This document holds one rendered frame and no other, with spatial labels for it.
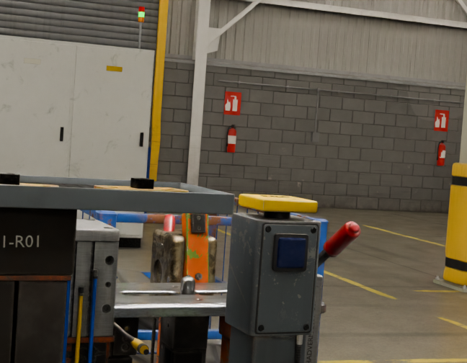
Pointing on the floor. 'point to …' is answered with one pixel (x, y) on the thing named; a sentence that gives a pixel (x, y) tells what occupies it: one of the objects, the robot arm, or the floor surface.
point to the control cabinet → (72, 111)
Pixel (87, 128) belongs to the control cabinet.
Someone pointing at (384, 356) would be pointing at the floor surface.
